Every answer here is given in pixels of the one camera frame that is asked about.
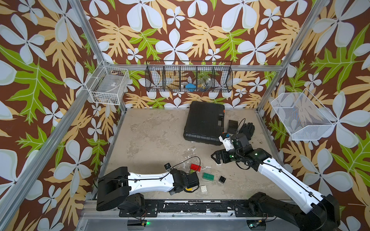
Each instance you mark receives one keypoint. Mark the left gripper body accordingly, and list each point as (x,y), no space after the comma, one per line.
(173,193)

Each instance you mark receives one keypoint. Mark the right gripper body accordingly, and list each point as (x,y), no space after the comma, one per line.
(239,155)

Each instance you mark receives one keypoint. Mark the red lego brick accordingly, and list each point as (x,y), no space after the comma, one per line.
(195,167)

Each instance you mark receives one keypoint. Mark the black lego brick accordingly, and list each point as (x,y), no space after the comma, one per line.
(222,179)

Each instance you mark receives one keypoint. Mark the dark green lego brick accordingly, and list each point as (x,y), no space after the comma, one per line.
(208,177)

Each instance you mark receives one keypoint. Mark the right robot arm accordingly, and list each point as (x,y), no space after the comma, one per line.
(311,210)

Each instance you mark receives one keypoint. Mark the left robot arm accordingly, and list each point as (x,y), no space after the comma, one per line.
(115,187)

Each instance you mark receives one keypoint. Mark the small black box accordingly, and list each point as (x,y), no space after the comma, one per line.
(232,127)

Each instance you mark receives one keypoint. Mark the black work glove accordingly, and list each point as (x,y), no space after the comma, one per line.
(248,130)

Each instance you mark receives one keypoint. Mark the black plastic tool case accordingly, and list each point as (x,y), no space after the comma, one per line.
(205,123)

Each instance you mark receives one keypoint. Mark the white mesh basket right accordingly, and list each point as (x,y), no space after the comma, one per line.
(304,117)

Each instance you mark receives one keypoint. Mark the blue object in basket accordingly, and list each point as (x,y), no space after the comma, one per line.
(190,87)

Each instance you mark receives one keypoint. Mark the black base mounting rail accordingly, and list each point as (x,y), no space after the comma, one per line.
(152,208)

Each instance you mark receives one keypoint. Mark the black wire basket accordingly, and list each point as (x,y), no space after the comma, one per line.
(173,76)

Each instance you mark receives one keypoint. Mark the white wire basket left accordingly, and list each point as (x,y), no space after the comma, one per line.
(107,85)

